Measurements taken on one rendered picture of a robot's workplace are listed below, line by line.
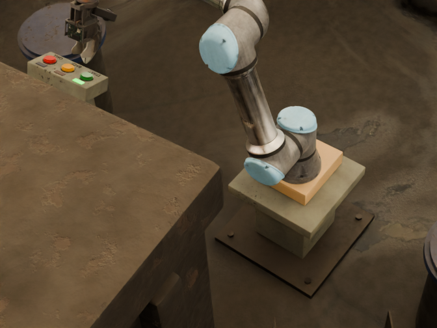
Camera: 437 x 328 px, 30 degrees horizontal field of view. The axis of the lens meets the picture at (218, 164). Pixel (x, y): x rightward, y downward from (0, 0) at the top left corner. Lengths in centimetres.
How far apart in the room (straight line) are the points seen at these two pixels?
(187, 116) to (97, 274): 254
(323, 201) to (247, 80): 57
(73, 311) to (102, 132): 20
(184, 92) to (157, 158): 255
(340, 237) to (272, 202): 37
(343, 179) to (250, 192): 30
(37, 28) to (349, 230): 133
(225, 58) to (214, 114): 114
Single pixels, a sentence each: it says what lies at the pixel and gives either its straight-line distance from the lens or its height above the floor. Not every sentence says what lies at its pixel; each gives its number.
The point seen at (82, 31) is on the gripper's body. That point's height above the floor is 80.
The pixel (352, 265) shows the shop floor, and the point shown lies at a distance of 281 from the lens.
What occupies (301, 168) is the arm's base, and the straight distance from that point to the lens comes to 252.
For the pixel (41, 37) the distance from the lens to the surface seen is 302.
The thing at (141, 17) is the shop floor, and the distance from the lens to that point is 370.
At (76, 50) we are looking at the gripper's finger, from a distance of 252.
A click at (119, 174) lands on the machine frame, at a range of 78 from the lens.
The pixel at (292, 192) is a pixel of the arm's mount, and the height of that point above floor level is 33.
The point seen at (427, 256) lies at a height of 42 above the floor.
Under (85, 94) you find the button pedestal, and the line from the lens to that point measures 253.
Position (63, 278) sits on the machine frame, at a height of 176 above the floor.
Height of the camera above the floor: 236
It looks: 50 degrees down
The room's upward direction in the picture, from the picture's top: 4 degrees counter-clockwise
